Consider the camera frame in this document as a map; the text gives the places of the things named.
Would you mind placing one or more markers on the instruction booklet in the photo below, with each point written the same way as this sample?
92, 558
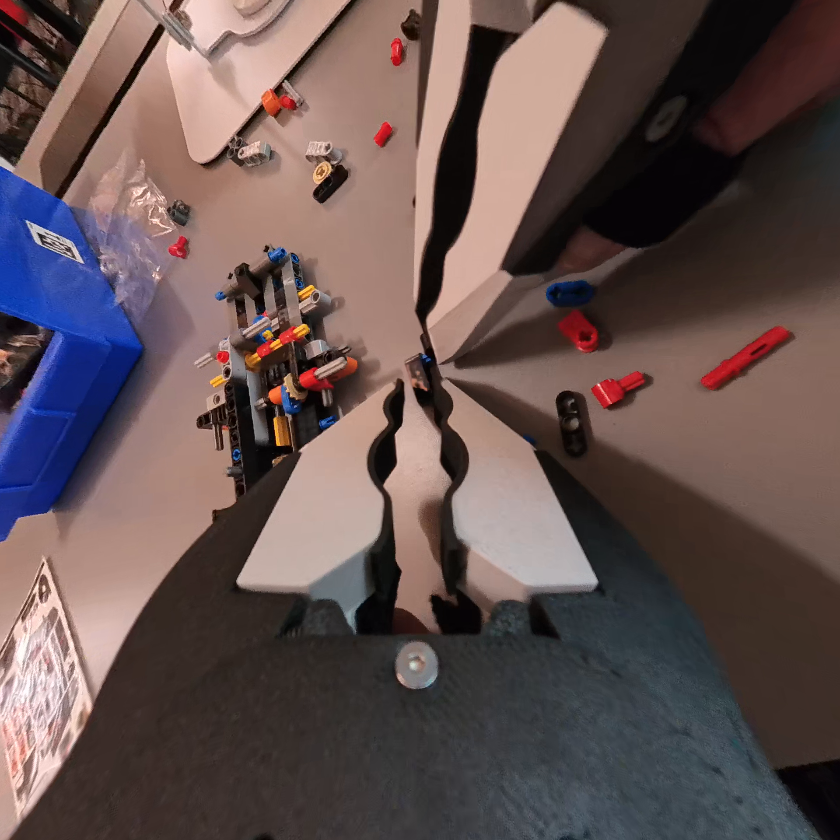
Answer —
39, 689

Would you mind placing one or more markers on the long red lego lever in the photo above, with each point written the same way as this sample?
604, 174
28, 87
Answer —
745, 358

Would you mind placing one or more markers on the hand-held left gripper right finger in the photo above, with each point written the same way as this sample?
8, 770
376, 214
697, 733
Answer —
518, 525

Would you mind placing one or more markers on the black lego connector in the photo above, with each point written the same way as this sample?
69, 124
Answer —
331, 187

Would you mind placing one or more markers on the black lego beam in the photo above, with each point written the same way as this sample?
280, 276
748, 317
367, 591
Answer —
571, 415

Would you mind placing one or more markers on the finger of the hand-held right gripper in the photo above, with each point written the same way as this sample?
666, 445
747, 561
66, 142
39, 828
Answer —
544, 131
436, 131

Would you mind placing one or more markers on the dark shelf rack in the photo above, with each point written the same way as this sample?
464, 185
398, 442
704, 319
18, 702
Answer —
33, 52

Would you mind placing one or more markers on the red lego axle connector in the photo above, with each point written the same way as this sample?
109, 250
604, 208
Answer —
613, 392

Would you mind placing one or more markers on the blue plastic bin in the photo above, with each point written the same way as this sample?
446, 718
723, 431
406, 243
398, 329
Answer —
59, 315

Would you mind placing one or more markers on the clear plastic piece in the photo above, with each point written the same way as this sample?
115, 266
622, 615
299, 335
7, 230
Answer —
174, 26

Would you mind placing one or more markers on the light grey lego lever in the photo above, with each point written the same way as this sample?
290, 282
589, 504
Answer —
321, 151

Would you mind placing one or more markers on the small black lego piece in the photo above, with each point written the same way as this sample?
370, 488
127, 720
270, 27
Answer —
418, 375
411, 23

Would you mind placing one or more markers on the multicoloured lego technic assembly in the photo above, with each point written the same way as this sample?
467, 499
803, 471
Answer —
289, 289

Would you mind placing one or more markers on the blue lego connector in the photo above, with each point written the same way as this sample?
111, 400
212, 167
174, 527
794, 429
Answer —
569, 293

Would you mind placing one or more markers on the clear plastic bag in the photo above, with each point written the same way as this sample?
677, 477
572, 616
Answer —
128, 216

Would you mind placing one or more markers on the tan round lego piece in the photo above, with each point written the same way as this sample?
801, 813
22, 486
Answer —
323, 172

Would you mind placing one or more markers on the pale grey flat board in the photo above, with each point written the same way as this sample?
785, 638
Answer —
262, 59

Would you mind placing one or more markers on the red lego half beam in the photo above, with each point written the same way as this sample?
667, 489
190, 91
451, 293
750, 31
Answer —
579, 330

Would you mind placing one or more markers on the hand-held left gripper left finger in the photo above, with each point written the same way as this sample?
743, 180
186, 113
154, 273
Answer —
315, 518

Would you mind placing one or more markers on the grey lego connector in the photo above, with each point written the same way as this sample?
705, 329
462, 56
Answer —
253, 152

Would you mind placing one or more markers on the orange lego piece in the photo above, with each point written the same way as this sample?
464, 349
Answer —
270, 103

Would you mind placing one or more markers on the light grey lego pin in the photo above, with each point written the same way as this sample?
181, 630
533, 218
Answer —
293, 89

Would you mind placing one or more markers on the dark grey lego piece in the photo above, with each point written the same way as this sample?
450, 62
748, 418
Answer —
178, 211

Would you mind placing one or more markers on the small red lego bush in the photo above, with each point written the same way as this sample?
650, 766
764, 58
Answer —
396, 51
382, 133

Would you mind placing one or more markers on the person's right hand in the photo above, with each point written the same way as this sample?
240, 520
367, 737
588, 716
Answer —
774, 85

